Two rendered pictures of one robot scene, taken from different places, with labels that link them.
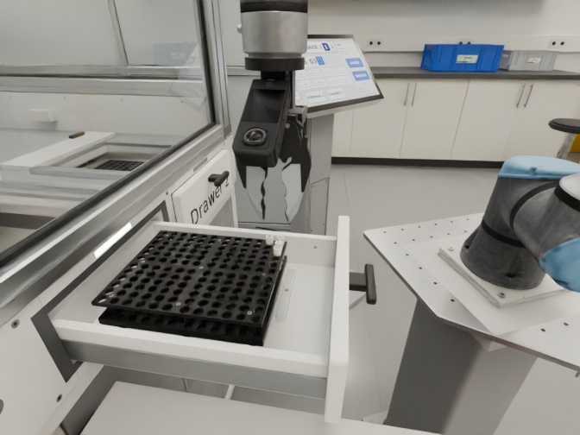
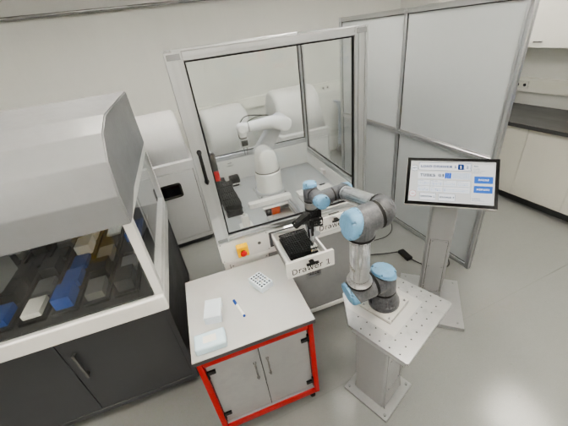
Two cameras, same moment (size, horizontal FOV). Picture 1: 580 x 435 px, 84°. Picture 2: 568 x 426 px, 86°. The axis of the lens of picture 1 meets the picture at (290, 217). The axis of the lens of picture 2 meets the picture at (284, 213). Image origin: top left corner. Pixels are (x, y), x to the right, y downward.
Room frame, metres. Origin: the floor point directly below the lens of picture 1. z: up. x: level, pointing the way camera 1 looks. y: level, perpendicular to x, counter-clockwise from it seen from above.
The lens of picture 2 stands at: (-0.30, -1.23, 2.02)
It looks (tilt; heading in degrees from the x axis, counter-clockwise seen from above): 31 degrees down; 66
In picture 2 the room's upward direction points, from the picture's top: 8 degrees counter-clockwise
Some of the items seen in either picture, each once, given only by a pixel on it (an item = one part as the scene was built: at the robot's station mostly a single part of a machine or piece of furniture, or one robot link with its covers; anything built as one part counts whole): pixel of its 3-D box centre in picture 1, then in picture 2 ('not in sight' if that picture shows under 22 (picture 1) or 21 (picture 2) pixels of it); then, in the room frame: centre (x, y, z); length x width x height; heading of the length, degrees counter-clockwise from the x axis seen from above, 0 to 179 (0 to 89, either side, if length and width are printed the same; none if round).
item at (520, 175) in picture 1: (532, 195); (382, 278); (0.52, -0.44, 0.95); 0.13 x 0.12 x 0.14; 174
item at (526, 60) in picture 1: (525, 59); not in sight; (3.46, -2.28, 0.99); 0.40 x 0.31 x 0.17; 85
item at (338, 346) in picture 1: (338, 297); (310, 263); (0.34, -0.07, 0.87); 0.29 x 0.02 x 0.11; 171
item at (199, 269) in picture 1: (204, 284); (297, 244); (0.37, 0.13, 0.87); 0.22 x 0.18 x 0.06; 81
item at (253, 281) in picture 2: not in sight; (260, 281); (0.07, 0.06, 0.78); 0.12 x 0.08 x 0.04; 105
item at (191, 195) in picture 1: (207, 190); (335, 221); (0.70, 0.20, 0.87); 0.29 x 0.02 x 0.11; 171
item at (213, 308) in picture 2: not in sight; (213, 310); (-0.23, 0.00, 0.79); 0.13 x 0.09 x 0.05; 71
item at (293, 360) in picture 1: (198, 286); (297, 244); (0.37, 0.14, 0.86); 0.40 x 0.26 x 0.06; 81
